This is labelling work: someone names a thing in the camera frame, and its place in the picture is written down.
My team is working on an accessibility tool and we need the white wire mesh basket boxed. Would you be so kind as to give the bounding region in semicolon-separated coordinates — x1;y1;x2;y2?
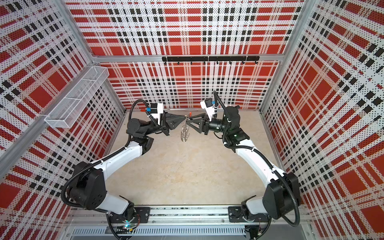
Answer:
45;66;109;129

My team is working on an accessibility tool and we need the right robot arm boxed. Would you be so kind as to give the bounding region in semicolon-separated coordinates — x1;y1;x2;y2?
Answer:
186;107;301;227

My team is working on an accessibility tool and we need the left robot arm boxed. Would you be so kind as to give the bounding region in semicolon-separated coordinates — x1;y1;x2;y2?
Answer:
61;112;187;222

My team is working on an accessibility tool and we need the black hook rail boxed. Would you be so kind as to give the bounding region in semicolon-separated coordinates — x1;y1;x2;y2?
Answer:
162;56;260;64

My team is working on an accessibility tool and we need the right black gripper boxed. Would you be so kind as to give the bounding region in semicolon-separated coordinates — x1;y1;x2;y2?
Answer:
187;115;230;137

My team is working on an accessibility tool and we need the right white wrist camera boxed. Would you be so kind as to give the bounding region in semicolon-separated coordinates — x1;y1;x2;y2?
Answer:
200;98;217;121

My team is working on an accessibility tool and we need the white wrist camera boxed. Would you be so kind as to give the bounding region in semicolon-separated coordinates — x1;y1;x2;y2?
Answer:
146;103;164;125
200;98;217;121

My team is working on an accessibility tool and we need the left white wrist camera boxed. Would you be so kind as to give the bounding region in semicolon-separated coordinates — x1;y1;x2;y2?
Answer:
146;103;164;125

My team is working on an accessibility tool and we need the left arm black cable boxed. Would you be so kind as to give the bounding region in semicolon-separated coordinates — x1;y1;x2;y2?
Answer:
127;98;151;145

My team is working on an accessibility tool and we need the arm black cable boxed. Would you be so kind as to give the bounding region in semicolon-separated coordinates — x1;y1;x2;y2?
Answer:
212;90;232;121
127;98;151;145

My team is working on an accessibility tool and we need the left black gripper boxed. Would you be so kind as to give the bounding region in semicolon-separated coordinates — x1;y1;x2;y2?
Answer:
144;110;186;137

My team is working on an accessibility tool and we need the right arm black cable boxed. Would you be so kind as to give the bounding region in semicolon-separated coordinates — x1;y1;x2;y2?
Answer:
212;90;232;121

